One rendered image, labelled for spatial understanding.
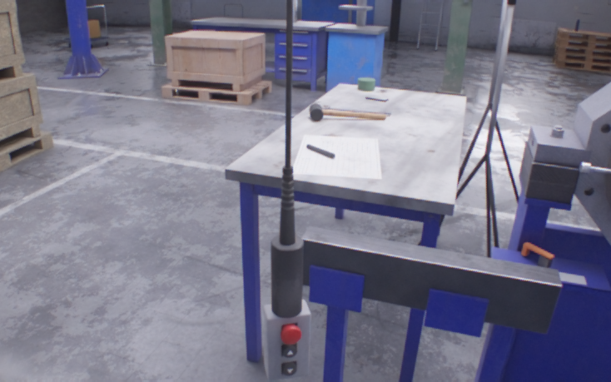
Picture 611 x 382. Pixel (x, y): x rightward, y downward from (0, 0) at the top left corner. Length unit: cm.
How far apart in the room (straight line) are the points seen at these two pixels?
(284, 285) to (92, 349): 171
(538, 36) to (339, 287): 1182
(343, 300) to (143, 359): 116
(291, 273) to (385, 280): 58
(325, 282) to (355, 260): 10
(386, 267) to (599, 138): 62
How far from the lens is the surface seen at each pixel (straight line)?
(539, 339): 180
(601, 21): 1308
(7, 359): 241
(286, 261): 65
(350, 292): 125
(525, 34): 1277
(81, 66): 838
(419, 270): 119
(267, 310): 73
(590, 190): 144
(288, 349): 74
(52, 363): 232
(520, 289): 120
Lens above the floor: 148
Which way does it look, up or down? 24 degrees down
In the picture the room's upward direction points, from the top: 1 degrees clockwise
